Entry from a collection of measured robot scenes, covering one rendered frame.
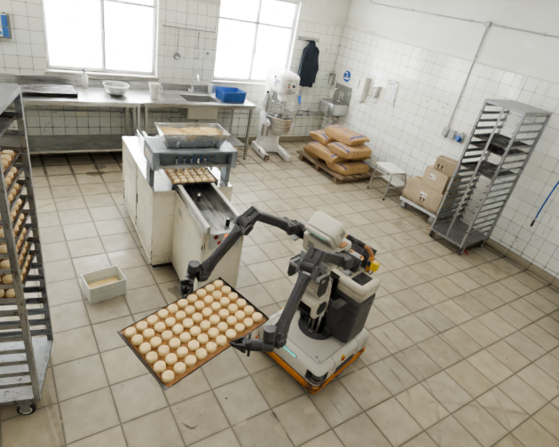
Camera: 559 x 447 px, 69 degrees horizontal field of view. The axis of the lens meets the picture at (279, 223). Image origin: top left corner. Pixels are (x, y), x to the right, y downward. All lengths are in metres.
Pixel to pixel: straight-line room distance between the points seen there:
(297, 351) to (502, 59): 4.49
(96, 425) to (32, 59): 4.60
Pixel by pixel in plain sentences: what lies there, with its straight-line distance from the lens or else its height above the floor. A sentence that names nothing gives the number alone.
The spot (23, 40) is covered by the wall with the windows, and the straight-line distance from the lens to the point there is 6.19.
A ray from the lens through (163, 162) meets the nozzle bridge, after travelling 3.49.
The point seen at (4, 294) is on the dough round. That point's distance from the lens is 2.51.
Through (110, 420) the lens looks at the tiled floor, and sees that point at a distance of 2.93.
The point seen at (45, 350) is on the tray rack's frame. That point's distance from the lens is 3.16.
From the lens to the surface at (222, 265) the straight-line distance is 3.21.
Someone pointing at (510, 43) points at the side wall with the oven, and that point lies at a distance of 6.06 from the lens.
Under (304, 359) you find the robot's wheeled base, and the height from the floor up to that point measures 0.27.
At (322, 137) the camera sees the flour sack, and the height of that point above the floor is 0.51.
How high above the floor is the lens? 2.42
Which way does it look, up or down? 29 degrees down
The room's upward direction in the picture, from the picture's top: 12 degrees clockwise
